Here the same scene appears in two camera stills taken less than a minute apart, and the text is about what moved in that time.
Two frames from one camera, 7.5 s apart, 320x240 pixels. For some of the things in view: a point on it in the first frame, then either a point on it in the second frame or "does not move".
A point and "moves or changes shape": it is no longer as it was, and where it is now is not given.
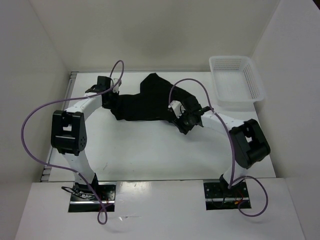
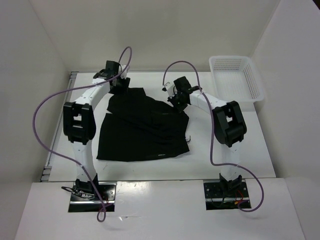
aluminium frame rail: [45, 174] does not move
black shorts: [151, 102] moves or changes shape
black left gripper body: [112, 99] to [121, 86]
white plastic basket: [236, 83] does not move
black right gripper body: [184, 122] to [176, 101]
